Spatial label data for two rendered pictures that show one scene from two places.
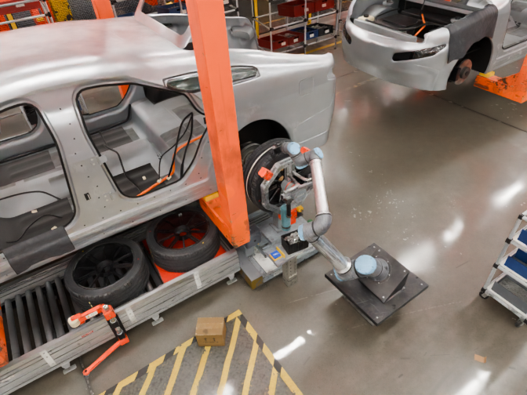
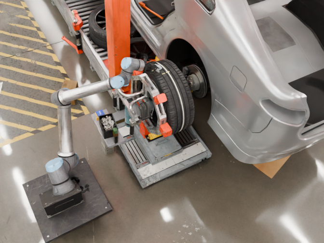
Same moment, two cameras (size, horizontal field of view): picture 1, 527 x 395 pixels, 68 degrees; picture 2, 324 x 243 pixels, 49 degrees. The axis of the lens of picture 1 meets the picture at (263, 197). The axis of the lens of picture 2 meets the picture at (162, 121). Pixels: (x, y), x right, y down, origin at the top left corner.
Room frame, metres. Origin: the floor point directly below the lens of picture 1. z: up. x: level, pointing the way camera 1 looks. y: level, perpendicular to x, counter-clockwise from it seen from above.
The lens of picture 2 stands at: (2.64, -2.23, 3.24)
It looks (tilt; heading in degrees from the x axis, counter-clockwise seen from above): 53 degrees down; 85
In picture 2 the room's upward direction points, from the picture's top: 7 degrees clockwise
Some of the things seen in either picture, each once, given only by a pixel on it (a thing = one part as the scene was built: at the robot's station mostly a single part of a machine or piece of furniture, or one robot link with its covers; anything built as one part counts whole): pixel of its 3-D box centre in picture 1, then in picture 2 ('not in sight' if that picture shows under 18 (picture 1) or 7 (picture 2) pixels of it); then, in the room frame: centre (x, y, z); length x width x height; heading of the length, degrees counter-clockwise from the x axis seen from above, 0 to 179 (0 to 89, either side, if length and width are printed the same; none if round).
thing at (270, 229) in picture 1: (279, 218); (159, 132); (2.81, -0.14, 0.32); 0.40 x 0.30 x 0.28; 120
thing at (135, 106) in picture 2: (293, 189); (140, 106); (2.60, -0.27, 0.85); 0.21 x 0.14 x 0.14; 30
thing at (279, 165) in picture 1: (288, 185); (147, 104); (2.66, -0.23, 0.85); 0.54 x 0.07 x 0.54; 120
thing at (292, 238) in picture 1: (294, 240); (108, 125); (2.31, -0.24, 0.51); 0.20 x 0.14 x 0.13; 112
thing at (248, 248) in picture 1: (244, 232); not in sight; (2.71, 0.21, 0.26); 0.42 x 0.18 x 0.35; 30
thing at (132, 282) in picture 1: (108, 273); (115, 26); (2.21, 1.39, 0.39); 0.66 x 0.66 x 0.24
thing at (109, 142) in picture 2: (292, 248); (107, 128); (2.29, -0.21, 0.44); 0.43 x 0.17 x 0.03; 120
